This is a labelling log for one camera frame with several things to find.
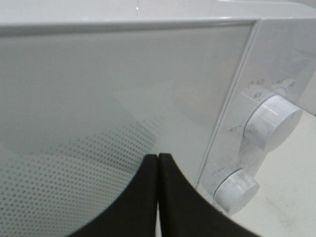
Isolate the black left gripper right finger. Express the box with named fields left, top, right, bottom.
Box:
left=158, top=154, right=249, bottom=237

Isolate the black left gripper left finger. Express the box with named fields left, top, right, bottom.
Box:
left=70, top=154, right=158, bottom=237

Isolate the white microwave knob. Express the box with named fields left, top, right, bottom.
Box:
left=243, top=95, right=303, bottom=152
left=213, top=169, right=260, bottom=216

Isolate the white microwave door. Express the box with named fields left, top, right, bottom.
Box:
left=0, top=20, right=254, bottom=237

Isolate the white microwave oven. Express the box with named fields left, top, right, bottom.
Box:
left=0, top=0, right=316, bottom=215

